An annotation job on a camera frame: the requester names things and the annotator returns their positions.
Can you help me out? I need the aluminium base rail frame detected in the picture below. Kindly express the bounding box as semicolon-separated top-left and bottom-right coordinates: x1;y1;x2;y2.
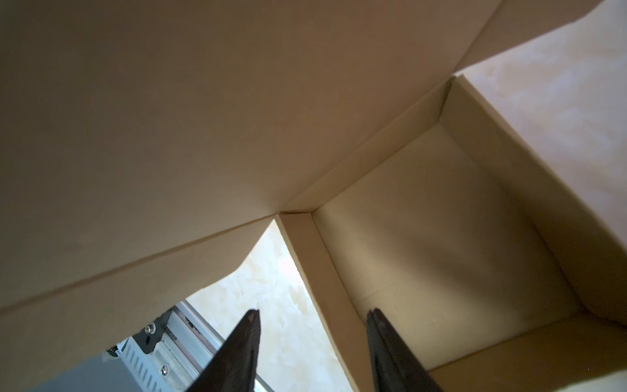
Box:
37;301;271;391

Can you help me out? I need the brown cardboard box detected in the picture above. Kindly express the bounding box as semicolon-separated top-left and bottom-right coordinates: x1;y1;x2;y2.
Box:
1;1;626;391

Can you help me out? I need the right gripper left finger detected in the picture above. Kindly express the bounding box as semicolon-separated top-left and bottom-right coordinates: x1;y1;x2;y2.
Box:
187;309;261;392

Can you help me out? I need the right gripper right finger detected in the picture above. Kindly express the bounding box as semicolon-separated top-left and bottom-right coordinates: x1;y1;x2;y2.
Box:
367;308;442;392

